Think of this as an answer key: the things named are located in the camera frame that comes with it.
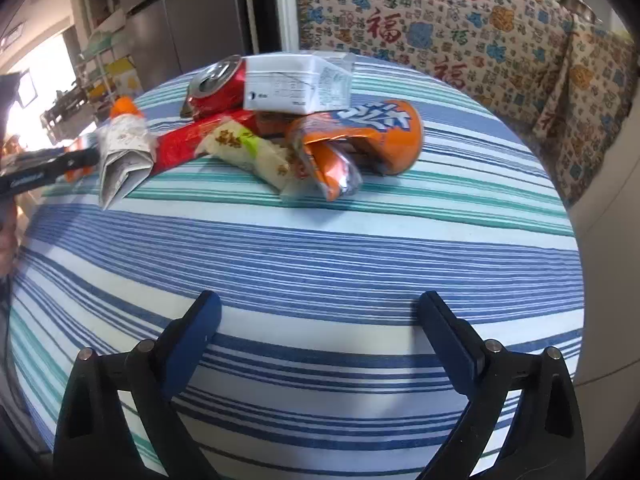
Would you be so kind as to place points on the red foil wrapper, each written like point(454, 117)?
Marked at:
point(185, 145)

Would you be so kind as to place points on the grey refrigerator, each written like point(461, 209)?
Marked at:
point(190, 20)

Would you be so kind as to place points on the crushed red soda can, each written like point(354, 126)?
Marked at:
point(215, 92)

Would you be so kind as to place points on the green and white snack wrapper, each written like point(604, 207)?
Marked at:
point(250, 152)

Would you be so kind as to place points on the printed blanket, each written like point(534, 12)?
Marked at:
point(450, 25)

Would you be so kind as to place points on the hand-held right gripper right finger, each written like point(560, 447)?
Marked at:
point(452, 350)

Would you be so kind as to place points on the white pouch with orange cap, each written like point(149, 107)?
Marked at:
point(122, 160)

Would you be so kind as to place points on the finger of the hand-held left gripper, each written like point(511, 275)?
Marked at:
point(45, 169)

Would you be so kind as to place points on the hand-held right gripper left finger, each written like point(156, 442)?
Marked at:
point(195, 345)

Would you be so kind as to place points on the white cardboard box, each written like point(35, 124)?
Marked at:
point(295, 85)

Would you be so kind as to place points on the striped tablecloth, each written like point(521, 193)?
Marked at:
point(300, 260)

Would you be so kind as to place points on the orange snack bag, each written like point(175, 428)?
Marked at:
point(380, 135)

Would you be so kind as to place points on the metal pot with lid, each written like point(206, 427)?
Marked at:
point(577, 5)

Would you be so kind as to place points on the metal shelf rack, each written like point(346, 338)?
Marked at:
point(115, 67)

